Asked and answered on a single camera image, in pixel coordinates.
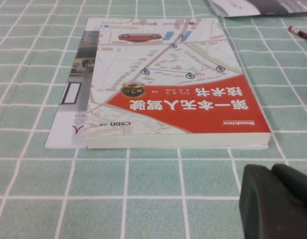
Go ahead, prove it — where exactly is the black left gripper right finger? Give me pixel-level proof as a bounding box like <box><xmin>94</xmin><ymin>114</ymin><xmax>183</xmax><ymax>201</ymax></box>
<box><xmin>271</xmin><ymin>163</ymin><xmax>307</xmax><ymax>214</ymax></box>

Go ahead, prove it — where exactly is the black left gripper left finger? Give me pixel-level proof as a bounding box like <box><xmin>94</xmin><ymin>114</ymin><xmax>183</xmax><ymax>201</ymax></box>
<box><xmin>239</xmin><ymin>164</ymin><xmax>307</xmax><ymax>239</ymax></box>

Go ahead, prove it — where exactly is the green checked tablecloth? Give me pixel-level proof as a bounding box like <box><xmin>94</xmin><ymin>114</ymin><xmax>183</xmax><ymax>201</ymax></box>
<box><xmin>0</xmin><ymin>0</ymin><xmax>307</xmax><ymax>239</ymax></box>

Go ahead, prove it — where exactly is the red map cover book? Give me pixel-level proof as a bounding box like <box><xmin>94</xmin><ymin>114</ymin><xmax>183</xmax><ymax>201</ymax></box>
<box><xmin>83</xmin><ymin>17</ymin><xmax>272</xmax><ymax>149</ymax></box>

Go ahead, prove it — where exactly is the red pencil with eraser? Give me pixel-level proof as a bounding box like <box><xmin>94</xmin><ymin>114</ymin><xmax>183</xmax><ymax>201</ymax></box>
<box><xmin>288</xmin><ymin>25</ymin><xmax>307</xmax><ymax>43</ymax></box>

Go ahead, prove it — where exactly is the office photo brochure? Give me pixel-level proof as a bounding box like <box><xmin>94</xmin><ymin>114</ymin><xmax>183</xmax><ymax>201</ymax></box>
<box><xmin>208</xmin><ymin>0</ymin><xmax>307</xmax><ymax>18</ymax></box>

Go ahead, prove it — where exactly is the white brochure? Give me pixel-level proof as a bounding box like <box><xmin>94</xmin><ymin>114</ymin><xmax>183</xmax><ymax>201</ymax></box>
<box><xmin>208</xmin><ymin>0</ymin><xmax>227</xmax><ymax>17</ymax></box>

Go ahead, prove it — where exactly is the brochure under red book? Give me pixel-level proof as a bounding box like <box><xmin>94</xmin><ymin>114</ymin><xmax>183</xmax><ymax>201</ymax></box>
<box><xmin>45</xmin><ymin>17</ymin><xmax>102</xmax><ymax>149</ymax></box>

